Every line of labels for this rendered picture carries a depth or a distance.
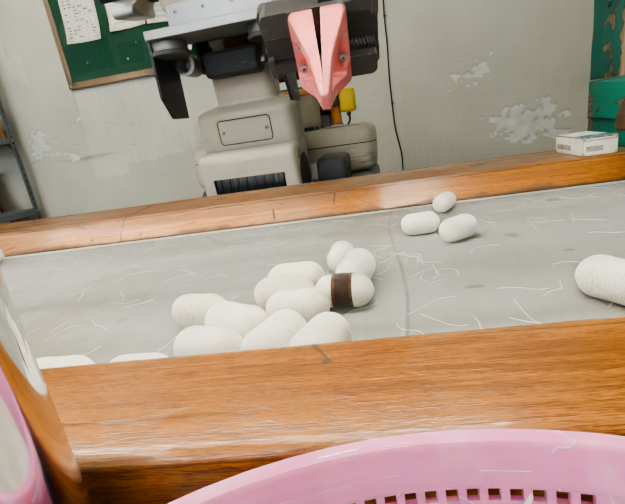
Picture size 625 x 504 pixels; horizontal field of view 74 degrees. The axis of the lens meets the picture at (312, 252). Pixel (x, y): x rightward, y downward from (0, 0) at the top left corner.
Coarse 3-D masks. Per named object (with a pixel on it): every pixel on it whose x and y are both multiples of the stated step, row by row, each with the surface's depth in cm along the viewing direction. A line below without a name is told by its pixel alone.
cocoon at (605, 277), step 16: (592, 256) 20; (608, 256) 20; (576, 272) 21; (592, 272) 20; (608, 272) 19; (624, 272) 19; (592, 288) 20; (608, 288) 19; (624, 288) 19; (624, 304) 19
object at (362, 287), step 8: (320, 280) 23; (328, 280) 23; (352, 280) 23; (360, 280) 23; (368, 280) 23; (320, 288) 23; (328, 288) 23; (352, 288) 23; (360, 288) 23; (368, 288) 23; (328, 296) 23; (352, 296) 23; (360, 296) 23; (368, 296) 23; (360, 304) 23
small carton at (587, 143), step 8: (560, 136) 48; (568, 136) 47; (576, 136) 45; (584, 136) 44; (592, 136) 44; (600, 136) 43; (608, 136) 43; (616, 136) 43; (560, 144) 48; (568, 144) 47; (576, 144) 45; (584, 144) 44; (592, 144) 44; (600, 144) 44; (608, 144) 44; (616, 144) 44; (560, 152) 49; (568, 152) 47; (576, 152) 45; (584, 152) 44; (592, 152) 44; (600, 152) 44; (608, 152) 44
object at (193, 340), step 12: (180, 336) 19; (192, 336) 19; (204, 336) 19; (216, 336) 18; (228, 336) 18; (240, 336) 19; (180, 348) 19; (192, 348) 19; (204, 348) 18; (216, 348) 18; (228, 348) 18
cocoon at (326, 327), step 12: (324, 312) 19; (312, 324) 18; (324, 324) 18; (336, 324) 18; (348, 324) 19; (300, 336) 17; (312, 336) 17; (324, 336) 17; (336, 336) 18; (348, 336) 18
